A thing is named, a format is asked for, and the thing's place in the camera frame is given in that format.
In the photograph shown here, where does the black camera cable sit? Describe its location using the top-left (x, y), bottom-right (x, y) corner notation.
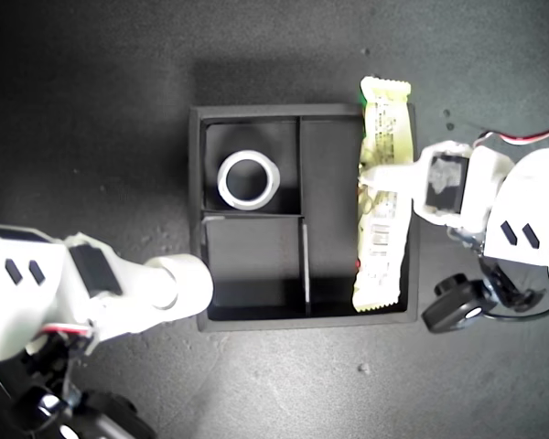
top-left (482, 296), bottom-right (549, 323)

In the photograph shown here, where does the white tape roll teal core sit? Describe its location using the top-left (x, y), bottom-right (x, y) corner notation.
top-left (145, 254), bottom-right (215, 324)

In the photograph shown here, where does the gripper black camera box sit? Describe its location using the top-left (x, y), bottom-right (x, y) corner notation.
top-left (11, 385), bottom-right (157, 439)
top-left (421, 273), bottom-right (489, 334)

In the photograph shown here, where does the black tray with wells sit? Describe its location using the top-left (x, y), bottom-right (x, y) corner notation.
top-left (188, 103), bottom-right (421, 331)

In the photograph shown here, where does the white tape roll wide hole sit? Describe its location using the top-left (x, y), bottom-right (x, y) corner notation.
top-left (216, 149), bottom-right (281, 212)

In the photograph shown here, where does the snack bar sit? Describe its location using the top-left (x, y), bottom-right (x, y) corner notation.
top-left (350, 76), bottom-right (415, 315)

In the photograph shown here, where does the red white servo wire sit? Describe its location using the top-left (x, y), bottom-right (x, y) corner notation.
top-left (473, 126), bottom-right (549, 149)

